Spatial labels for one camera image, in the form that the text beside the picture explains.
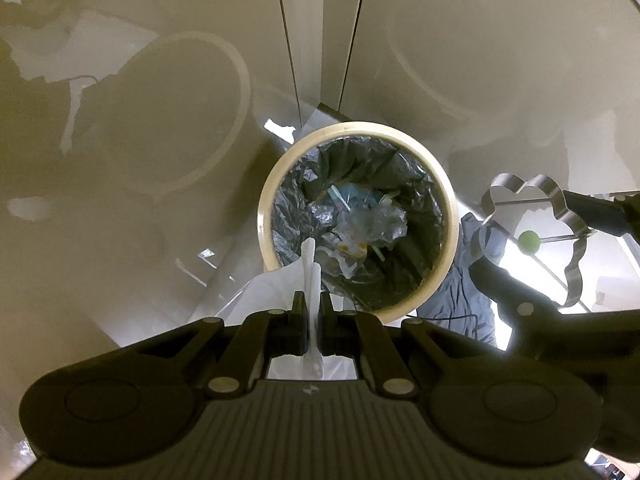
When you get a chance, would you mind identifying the glossy beige cabinet door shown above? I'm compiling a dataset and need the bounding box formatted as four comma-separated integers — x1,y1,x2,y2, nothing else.
0,0,303,361
342,0,640,196

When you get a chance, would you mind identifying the white tissue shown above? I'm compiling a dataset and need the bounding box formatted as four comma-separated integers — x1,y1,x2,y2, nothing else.
212,237,358,381

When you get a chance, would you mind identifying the black bin liner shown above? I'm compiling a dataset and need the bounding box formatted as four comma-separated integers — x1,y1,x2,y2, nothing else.
272,137,446,311

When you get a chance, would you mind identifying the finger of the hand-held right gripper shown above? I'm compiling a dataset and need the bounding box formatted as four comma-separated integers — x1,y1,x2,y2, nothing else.
562,189,640,241
469,259,571,356

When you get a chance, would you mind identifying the beige round trash bin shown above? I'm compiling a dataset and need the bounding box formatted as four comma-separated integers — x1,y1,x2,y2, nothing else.
256,121,458,325

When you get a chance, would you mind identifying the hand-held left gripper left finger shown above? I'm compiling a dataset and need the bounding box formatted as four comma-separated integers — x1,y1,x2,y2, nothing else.
117,291,308,395

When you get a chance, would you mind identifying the grey blue cloth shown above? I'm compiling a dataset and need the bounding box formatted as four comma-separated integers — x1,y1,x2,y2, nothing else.
415,211,506,348

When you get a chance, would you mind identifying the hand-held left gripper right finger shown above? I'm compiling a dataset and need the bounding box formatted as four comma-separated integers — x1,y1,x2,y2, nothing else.
319,291,506,398

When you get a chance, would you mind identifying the flower shaped metal egg ring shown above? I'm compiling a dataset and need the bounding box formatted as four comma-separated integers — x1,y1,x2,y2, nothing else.
467,174,596,311

